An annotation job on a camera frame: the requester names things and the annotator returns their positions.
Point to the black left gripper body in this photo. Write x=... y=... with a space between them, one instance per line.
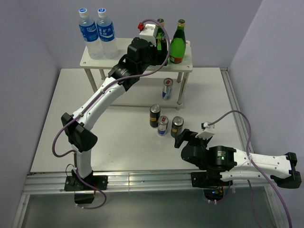
x=154 y=58

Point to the silver blue energy can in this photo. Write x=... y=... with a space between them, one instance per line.
x=167 y=88
x=162 y=125

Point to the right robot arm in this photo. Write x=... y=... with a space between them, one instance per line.
x=221 y=165

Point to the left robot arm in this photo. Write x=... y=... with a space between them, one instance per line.
x=77 y=126

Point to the white two-tier shelf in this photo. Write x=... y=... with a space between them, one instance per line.
x=148 y=90

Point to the black yellow can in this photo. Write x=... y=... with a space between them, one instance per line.
x=177 y=126
x=154 y=114

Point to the tall green Perrier bottle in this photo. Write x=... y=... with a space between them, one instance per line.
x=178 y=43

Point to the short green Perrier bottle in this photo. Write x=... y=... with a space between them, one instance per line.
x=161 y=40

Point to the clear water bottle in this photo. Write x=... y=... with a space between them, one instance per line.
x=106 y=34
x=90 y=35

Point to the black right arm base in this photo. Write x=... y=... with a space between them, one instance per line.
x=211 y=183

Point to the right clear water bottle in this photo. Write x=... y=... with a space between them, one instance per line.
x=106 y=34

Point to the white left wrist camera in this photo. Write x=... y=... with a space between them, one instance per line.
x=148 y=32

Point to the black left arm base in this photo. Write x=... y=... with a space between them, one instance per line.
x=84 y=194

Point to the aluminium frame rail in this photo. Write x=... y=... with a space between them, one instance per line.
x=54 y=183

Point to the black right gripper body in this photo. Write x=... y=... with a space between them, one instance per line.
x=189 y=136

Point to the left clear water bottle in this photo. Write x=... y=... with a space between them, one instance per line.
x=90 y=35

